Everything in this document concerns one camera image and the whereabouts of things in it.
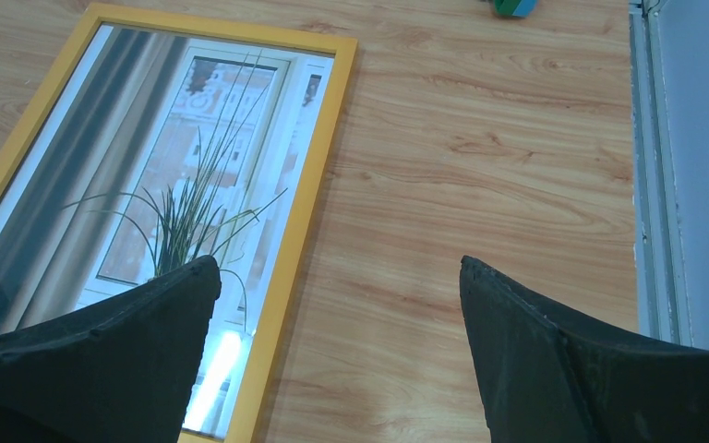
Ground blue green toy blocks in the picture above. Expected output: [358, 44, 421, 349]
[493, 0, 537, 18]

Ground photo print board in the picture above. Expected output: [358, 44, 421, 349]
[0, 24, 334, 440]

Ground wooden picture frame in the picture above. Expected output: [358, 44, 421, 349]
[0, 3, 357, 442]

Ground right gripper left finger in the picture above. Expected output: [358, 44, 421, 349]
[0, 256, 222, 442]

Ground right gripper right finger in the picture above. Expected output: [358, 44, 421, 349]
[459, 256, 709, 442]

